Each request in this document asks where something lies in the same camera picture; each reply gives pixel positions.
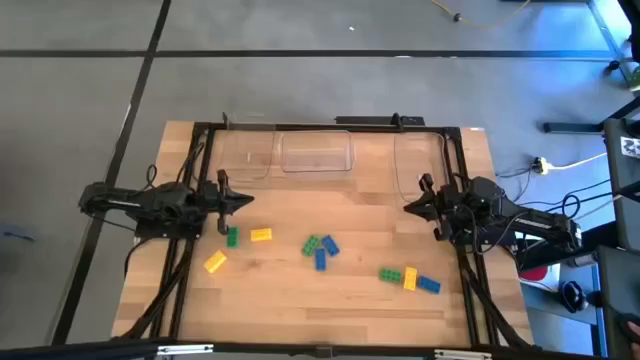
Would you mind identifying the clear plastic bin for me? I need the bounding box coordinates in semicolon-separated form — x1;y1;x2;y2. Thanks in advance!
392;130;447;204
219;128;276;182
279;130;356;174

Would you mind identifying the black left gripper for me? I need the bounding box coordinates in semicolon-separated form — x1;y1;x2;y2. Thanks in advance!
198;169;255;236

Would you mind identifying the black floor cable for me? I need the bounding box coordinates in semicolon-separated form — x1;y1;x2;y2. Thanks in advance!
499;167;616;221

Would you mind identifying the black flat bar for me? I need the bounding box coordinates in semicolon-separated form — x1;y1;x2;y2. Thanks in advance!
334;115;426;127

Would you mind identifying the red round object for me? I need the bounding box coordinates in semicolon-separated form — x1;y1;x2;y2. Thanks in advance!
519;266;550;282

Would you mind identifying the silver metal bracket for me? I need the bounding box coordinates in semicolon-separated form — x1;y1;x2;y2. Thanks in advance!
433;348;494;360
157;343;214;357

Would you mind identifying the yellow cable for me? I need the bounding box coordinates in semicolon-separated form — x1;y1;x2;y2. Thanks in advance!
432;0;531;29

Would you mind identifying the white power cable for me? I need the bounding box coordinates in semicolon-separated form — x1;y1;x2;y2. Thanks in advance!
547;152;609;171

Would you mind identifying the grey desk with marker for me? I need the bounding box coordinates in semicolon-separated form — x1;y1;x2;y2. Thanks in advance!
543;94;640;241

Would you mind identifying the black aluminium table frame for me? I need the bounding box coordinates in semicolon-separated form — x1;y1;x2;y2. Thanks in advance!
112;121;536;360

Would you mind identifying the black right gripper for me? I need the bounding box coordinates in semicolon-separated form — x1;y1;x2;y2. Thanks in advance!
403;173;469;242

